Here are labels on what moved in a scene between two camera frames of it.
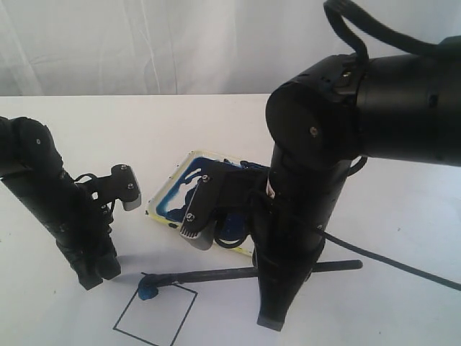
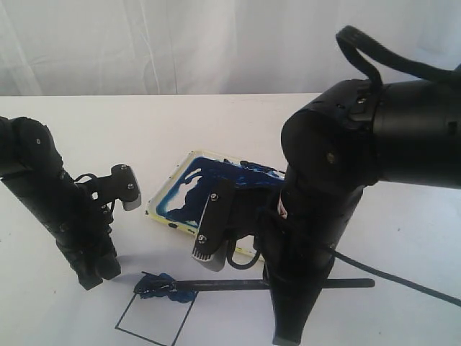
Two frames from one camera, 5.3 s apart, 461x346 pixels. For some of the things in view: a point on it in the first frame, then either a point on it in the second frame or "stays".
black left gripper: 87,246 stays
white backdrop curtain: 190,47 stays
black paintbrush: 149,285 -> 165,287
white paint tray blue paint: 171,201 stays
